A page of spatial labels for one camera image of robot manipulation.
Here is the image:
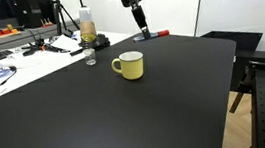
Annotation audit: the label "red and blue marker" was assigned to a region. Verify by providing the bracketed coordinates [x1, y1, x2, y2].
[131, 29, 172, 44]

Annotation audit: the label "yellow enamel mug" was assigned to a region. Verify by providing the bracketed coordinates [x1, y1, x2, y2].
[109, 49, 147, 83]

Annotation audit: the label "black bottle stand base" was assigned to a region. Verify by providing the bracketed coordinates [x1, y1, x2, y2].
[67, 32, 113, 57]

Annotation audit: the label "inverted bottle with yellow liquid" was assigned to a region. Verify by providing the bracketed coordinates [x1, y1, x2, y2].
[77, 5, 99, 45]

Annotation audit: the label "small clear glass jar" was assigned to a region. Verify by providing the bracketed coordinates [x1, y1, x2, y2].
[82, 46, 98, 67]

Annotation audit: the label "white paper sheet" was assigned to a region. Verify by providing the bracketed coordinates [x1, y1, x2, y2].
[49, 32, 84, 55]

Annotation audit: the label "black tripod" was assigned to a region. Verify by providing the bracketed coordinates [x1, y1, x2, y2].
[51, 0, 82, 37]

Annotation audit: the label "black and orange hand tools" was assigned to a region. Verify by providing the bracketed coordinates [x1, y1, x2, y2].
[20, 36, 72, 59]

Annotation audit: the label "black monitor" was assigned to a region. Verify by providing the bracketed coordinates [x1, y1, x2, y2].
[12, 0, 58, 32]

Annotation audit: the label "grey workbench shelf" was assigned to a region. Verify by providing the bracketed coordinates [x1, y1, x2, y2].
[0, 20, 84, 54]

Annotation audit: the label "wooden table leg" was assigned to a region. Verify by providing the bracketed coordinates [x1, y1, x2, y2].
[224, 68, 257, 114]

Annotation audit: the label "red and orange blocks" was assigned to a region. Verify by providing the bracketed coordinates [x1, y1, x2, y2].
[0, 22, 22, 38]

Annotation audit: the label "black probe cable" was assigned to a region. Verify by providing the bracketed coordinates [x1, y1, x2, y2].
[0, 64, 20, 87]

